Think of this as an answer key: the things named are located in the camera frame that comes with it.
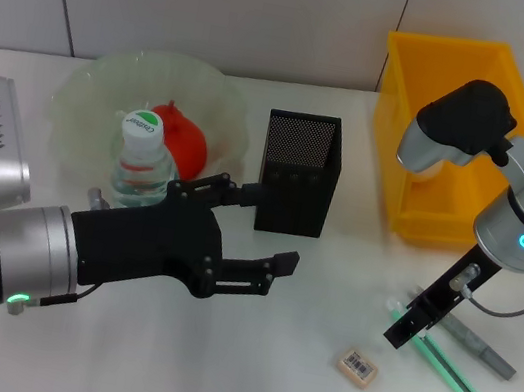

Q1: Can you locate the pale green glass fruit plate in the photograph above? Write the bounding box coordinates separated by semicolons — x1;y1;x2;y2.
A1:
33;33;265;227

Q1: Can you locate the left arm plug cable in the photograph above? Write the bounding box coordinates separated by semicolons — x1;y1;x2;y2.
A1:
4;174;118;331

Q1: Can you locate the black mesh pen holder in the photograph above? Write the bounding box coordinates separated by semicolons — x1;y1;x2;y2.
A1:
249;104;352;243

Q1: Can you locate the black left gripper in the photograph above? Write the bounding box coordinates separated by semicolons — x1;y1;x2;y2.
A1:
59;147;315;323

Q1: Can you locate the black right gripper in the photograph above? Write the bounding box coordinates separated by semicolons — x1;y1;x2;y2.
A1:
379;229;509;368

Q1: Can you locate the arm plug cable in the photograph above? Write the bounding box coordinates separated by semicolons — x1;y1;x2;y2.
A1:
444;257;524;323
4;174;118;331

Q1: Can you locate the mint green utility knife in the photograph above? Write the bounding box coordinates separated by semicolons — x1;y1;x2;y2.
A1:
369;296;506;392

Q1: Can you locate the white paper ball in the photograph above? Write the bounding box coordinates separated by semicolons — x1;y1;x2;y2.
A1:
409;162;445;188

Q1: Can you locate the grey marker pen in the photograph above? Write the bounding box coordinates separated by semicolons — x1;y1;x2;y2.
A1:
394;287;524;383

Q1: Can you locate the beige barcode eraser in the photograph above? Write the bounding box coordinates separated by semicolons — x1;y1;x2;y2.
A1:
332;343;384;392

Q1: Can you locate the yellow plastic bin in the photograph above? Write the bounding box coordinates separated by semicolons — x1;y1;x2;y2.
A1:
352;23;524;261

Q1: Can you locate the right arm plug cable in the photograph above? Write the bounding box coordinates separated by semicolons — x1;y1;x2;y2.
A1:
444;257;524;323

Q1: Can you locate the right wrist camera housing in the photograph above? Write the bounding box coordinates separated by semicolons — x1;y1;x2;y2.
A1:
392;67;524;195

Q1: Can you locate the clear green-label water bottle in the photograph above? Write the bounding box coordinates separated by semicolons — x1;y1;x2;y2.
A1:
105;105;191;218

